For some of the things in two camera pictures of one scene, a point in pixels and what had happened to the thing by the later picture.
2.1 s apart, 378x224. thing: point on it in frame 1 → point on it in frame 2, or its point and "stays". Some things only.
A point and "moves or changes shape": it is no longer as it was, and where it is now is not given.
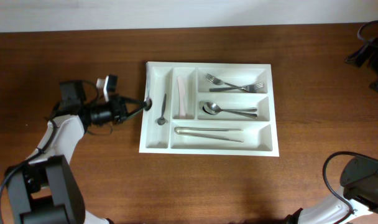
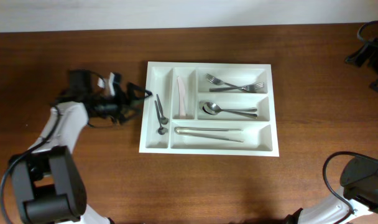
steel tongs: (186, 130) stays
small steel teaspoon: (148, 102) → (163, 119)
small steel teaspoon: (161, 121) moves or changes shape
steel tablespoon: (212, 108) stays
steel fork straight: (249, 88) stays
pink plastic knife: (182, 102) stays
